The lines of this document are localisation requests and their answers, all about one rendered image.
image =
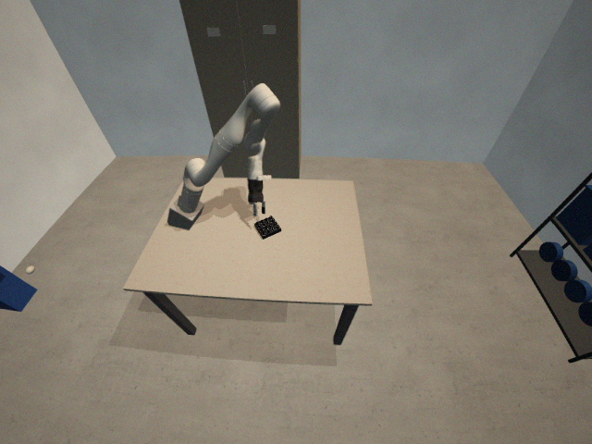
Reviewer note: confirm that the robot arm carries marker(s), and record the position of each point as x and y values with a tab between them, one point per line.
266	105

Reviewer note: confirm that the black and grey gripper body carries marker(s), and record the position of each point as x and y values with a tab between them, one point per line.
255	185

